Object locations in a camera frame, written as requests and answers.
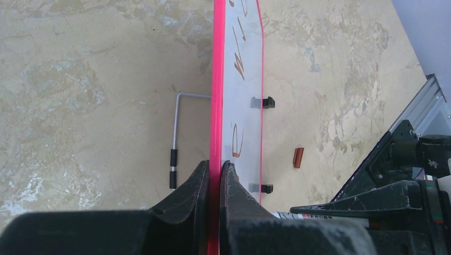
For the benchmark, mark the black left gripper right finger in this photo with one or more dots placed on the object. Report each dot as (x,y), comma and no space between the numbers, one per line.
(248,228)

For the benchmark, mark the grey wire whiteboard stand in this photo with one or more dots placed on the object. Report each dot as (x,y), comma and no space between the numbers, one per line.
(174,149)

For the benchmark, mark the red marker cap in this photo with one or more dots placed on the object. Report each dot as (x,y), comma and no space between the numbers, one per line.
(298,155)

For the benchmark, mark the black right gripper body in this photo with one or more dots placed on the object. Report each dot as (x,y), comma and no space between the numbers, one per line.
(420,226)

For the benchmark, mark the black whiteboard clip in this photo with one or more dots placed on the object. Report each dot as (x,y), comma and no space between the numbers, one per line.
(265,103)
(261,188)

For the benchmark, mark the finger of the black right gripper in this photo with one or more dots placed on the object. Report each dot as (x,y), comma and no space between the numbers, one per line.
(398,198)

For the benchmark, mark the aluminium frame rail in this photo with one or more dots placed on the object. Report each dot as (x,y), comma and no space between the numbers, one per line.
(428,112)

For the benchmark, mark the pink framed whiteboard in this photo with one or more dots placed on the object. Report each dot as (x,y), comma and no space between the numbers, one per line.
(236,102)

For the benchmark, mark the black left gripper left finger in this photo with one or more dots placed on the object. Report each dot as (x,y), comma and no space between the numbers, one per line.
(176,225)

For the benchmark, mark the white whiteboard marker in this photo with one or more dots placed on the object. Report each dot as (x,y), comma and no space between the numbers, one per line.
(287,215)

